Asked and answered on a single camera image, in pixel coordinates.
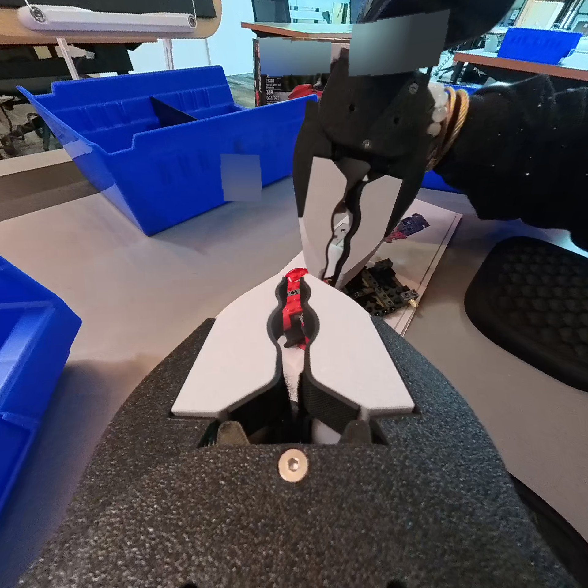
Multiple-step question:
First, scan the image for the white bar lamp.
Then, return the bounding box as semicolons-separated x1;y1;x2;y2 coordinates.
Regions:
17;5;197;33

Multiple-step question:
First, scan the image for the black dimpled cushion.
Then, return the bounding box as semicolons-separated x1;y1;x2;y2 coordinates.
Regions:
464;236;588;393

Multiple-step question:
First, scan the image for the black lego set box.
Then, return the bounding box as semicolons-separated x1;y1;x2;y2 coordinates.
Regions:
253;38;334;108

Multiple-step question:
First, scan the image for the white bead bracelet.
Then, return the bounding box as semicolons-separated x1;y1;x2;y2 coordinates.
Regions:
425;83;448;138

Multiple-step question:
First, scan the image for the blue divided plastic bin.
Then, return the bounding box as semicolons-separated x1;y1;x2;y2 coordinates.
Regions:
16;64;322;237

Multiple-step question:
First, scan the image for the red and black lego car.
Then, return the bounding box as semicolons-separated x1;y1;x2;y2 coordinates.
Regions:
281;258;420;351

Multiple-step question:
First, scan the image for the person's right forearm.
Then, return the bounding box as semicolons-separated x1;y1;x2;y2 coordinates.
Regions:
432;73;588;252

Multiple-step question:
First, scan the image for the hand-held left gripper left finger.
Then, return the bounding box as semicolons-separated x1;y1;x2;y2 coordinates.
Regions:
171;275;285;420

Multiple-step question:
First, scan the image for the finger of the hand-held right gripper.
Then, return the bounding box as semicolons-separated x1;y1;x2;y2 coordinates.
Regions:
328;174;406;289
298;155;356;282

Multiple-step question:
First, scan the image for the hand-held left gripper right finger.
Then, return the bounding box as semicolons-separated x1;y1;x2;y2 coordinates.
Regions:
294;275;415;435

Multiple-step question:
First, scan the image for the lego instruction booklet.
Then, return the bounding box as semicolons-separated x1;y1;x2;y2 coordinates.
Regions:
280;198;463;396

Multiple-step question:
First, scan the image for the wooden office desk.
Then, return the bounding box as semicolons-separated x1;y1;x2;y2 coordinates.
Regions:
241;21;354;44
452;50;588;83

